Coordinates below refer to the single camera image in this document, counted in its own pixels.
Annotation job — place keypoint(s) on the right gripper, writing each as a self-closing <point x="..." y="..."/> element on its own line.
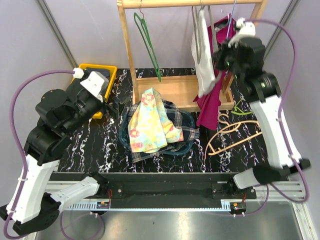
<point x="217" y="57"/>

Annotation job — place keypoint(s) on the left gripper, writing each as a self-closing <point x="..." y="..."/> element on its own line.
<point x="119" y="103"/>

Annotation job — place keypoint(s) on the white garment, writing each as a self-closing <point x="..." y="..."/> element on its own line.
<point x="204" y="70"/>

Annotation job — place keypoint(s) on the magenta skirt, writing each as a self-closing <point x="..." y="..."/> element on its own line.
<point x="209" y="104"/>

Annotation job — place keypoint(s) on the floral pastel garment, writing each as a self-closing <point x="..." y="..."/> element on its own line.
<point x="150" y="128"/>

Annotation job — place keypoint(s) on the lime green hanger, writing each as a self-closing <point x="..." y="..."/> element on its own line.
<point x="238" y="111"/>

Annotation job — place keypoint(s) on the blue hanger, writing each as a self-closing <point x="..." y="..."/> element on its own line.
<point x="230" y="19"/>

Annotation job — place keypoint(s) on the beige plastic hanger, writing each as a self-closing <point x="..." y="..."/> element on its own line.
<point x="228" y="130"/>

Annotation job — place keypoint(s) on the grey hanger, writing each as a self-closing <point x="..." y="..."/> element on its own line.
<point x="198" y="36"/>

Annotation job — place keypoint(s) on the navy plaid skirt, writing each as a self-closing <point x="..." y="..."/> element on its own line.
<point x="185" y="125"/>

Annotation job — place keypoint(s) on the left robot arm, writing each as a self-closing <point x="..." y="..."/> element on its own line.
<point x="32" y="208"/>

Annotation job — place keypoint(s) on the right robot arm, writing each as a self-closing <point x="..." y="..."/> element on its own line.
<point x="244" y="59"/>

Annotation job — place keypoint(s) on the dark green hanger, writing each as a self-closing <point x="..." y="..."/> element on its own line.
<point x="142" y="27"/>

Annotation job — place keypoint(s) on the yellow plastic bin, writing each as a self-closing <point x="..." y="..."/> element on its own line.
<point x="75" y="87"/>

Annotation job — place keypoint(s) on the blue folded cloth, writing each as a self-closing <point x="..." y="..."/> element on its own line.
<point x="103" y="71"/>

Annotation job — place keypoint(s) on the wooden clothes rack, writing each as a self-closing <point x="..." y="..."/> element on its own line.
<point x="180" y="90"/>

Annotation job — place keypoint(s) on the teal plastic basin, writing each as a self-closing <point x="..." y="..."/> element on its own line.
<point x="185" y="147"/>

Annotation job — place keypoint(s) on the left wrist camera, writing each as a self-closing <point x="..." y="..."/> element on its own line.
<point x="96" y="84"/>

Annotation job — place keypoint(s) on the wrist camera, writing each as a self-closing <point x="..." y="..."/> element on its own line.
<point x="243" y="29"/>
<point x="96" y="84"/>

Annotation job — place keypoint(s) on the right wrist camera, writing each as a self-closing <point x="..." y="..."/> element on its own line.
<point x="243" y="29"/>

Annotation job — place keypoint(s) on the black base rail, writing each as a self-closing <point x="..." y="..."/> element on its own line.
<point x="174" y="191"/>

